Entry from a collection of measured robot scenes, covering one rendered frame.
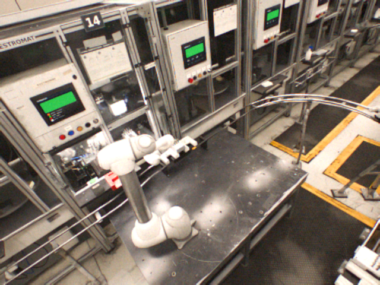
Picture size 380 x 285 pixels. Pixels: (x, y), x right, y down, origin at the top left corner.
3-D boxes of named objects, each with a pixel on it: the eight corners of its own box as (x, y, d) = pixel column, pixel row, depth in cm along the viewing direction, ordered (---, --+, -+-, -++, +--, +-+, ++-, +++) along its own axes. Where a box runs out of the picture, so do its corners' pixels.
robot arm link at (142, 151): (152, 134, 137) (130, 141, 135) (151, 126, 120) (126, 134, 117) (159, 154, 135) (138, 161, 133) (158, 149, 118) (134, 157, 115)
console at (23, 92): (44, 155, 143) (-5, 91, 114) (37, 137, 162) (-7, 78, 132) (104, 125, 160) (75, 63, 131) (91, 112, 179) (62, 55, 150)
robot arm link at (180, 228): (195, 234, 154) (190, 217, 140) (170, 244, 151) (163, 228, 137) (187, 215, 166) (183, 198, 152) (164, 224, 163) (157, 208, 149)
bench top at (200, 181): (168, 318, 127) (167, 316, 125) (101, 206, 196) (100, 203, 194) (308, 176, 190) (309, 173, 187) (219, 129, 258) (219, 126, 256)
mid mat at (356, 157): (374, 200, 231) (374, 199, 231) (321, 173, 267) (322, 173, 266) (407, 152, 273) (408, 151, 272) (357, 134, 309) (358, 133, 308)
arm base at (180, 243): (203, 229, 162) (202, 225, 158) (179, 250, 153) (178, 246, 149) (187, 214, 174) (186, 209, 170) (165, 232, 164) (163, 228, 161)
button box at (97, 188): (95, 196, 171) (89, 186, 163) (92, 190, 176) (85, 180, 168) (104, 190, 174) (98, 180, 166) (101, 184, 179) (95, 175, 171)
